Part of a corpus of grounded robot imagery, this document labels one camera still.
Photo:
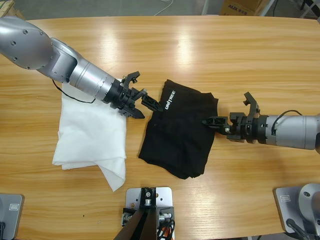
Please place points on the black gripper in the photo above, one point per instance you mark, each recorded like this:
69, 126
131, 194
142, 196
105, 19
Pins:
250, 130
120, 98

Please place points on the black t-shirt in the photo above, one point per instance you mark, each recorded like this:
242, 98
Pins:
180, 140

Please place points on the white garment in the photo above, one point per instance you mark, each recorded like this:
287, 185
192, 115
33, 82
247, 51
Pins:
87, 140

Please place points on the silver bolt knob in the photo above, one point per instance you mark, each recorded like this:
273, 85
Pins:
127, 218
165, 217

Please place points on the cardboard box with blue print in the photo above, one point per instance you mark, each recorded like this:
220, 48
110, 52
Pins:
240, 7

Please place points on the wooden pallet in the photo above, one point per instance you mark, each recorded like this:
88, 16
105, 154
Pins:
7, 7

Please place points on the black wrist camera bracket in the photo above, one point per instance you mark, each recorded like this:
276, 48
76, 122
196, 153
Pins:
253, 106
131, 76

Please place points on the white mount plate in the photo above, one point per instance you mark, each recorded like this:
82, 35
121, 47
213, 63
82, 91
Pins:
165, 196

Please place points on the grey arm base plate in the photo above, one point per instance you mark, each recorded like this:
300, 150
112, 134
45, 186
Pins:
13, 217
287, 207

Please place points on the black camera post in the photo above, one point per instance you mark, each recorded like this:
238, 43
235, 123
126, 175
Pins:
140, 225

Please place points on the white metal post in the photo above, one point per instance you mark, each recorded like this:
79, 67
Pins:
206, 7

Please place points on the white slanted frame leg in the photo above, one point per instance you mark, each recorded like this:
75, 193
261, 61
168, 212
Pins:
270, 6

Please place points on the black chair frame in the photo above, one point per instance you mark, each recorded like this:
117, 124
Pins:
310, 5

